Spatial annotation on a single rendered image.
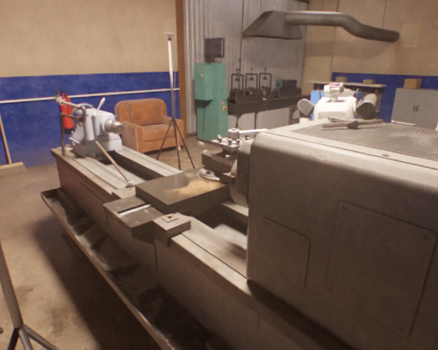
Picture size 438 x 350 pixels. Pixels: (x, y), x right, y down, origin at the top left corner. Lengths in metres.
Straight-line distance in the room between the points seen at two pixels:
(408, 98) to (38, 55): 7.01
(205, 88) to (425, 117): 4.65
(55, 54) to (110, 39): 0.92
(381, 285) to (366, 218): 0.15
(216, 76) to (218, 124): 0.87
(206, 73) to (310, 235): 5.15
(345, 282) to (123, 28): 5.54
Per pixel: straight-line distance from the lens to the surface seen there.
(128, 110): 5.61
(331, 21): 6.86
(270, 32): 6.45
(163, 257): 1.54
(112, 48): 5.85
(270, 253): 0.96
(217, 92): 5.85
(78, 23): 5.69
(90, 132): 2.46
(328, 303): 0.91
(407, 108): 7.93
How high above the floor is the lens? 1.52
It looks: 20 degrees down
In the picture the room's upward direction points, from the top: straight up
